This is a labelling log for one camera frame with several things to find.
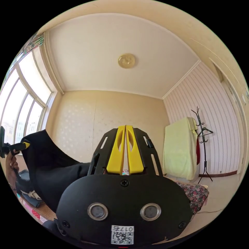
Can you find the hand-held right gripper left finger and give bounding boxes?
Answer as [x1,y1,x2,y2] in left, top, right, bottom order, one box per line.
[106,125,126,174]

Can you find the window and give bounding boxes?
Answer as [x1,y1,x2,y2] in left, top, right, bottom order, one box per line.
[0,46,54,145]

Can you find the black pants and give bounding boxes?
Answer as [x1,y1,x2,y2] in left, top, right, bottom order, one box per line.
[20,129,100,213]

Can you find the pile of clothes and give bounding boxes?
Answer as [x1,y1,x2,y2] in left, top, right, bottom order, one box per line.
[15,169,46,208]

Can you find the person's left hand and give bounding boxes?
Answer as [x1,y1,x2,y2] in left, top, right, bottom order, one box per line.
[5,155,20,183]

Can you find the cupboard under yellow cloth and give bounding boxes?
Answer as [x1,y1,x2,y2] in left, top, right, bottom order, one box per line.
[162,116,201,181]

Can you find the round gold ceiling lamp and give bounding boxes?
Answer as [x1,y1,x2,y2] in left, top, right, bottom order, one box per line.
[118,53,136,69]

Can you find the person's left forearm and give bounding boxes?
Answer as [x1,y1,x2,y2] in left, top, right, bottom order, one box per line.
[8,180,19,194]

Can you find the black coat rack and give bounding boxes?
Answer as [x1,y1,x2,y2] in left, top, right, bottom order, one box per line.
[190,106,214,184]

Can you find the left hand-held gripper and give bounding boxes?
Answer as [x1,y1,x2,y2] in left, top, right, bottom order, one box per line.
[0,142,31,181]

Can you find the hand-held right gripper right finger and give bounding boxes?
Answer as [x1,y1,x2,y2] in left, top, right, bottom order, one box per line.
[126,125,146,175]

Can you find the patterned curtain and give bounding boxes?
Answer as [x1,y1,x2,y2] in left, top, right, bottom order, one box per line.
[11,32,46,68]

